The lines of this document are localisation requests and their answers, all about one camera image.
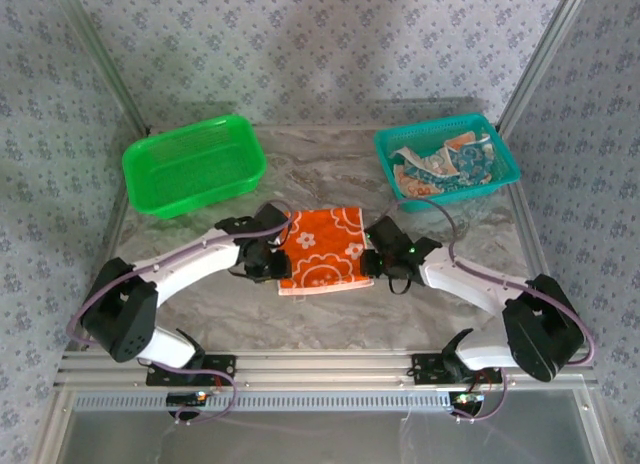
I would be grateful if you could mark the orange flower print towel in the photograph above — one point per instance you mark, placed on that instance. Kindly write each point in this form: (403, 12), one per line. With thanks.
(325, 249)

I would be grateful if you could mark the teal and cream bunny towel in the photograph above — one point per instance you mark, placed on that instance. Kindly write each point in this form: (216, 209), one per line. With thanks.
(475, 159)

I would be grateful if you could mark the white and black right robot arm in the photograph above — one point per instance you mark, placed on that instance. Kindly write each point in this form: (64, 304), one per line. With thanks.
(460, 279)

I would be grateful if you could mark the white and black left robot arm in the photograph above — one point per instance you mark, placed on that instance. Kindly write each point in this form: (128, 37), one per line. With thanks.
(200, 264)

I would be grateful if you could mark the green plastic basket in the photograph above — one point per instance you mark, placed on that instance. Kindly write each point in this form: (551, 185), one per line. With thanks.
(200, 159)

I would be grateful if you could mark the teal plastic basket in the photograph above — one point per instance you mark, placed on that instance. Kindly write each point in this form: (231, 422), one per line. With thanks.
(415, 134)

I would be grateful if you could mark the small controller circuit board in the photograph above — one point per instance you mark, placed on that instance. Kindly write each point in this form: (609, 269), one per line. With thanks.
(470, 398)
(187, 397)

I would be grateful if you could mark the translucent grey lower panel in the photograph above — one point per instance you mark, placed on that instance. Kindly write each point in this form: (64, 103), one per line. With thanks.
(325, 439)

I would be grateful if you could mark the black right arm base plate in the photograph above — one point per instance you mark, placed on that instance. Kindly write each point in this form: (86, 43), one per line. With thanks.
(425, 366)

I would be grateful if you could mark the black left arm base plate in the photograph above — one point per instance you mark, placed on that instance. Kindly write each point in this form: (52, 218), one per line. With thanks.
(220, 366)

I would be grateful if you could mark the aluminium frame cross rail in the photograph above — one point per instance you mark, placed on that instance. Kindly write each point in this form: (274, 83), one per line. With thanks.
(325, 369)

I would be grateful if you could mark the aluminium frame post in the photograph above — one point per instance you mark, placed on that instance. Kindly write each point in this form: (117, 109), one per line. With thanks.
(542, 59)
(102, 59)

